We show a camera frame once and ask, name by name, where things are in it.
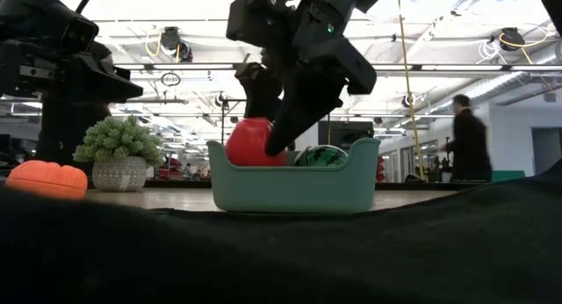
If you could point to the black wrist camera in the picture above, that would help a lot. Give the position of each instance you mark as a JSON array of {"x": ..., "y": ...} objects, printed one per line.
[
  {"x": 81, "y": 35},
  {"x": 252, "y": 18}
]

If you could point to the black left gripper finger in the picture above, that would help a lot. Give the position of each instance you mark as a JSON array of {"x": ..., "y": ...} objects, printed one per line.
[{"x": 105, "y": 84}]

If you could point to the teal plastic tub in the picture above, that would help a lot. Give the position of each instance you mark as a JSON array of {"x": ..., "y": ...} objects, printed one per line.
[{"x": 294, "y": 187}]

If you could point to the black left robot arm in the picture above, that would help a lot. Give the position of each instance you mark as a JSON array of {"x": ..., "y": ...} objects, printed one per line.
[{"x": 26, "y": 9}]

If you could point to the teal box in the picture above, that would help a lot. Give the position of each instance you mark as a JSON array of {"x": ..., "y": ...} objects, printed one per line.
[{"x": 508, "y": 176}]

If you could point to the green striped watermelon toy ball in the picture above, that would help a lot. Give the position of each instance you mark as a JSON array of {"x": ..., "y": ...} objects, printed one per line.
[{"x": 322, "y": 157}]

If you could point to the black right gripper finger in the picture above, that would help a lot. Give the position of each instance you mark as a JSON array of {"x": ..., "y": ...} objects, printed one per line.
[
  {"x": 303, "y": 115},
  {"x": 261, "y": 93}
]

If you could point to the black cloth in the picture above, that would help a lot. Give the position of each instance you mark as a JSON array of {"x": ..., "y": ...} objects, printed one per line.
[{"x": 281, "y": 260}]

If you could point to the black monitor box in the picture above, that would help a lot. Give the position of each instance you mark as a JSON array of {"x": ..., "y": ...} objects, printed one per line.
[{"x": 351, "y": 130}]

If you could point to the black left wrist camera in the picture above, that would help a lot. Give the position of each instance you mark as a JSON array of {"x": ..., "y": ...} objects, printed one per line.
[{"x": 81, "y": 35}]

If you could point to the green plant in patterned pot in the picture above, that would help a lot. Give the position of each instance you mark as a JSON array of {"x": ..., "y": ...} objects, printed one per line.
[{"x": 116, "y": 141}]

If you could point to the orange toy pumpkin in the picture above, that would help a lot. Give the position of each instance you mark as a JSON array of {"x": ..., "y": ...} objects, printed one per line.
[{"x": 46, "y": 180}]

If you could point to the blue-grey door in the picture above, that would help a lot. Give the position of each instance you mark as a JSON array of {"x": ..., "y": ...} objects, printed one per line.
[{"x": 546, "y": 152}]

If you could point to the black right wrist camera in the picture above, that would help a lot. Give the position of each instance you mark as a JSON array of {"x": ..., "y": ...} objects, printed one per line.
[{"x": 252, "y": 18}]

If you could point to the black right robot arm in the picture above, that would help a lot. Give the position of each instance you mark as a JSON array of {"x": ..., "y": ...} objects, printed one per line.
[{"x": 333, "y": 9}]

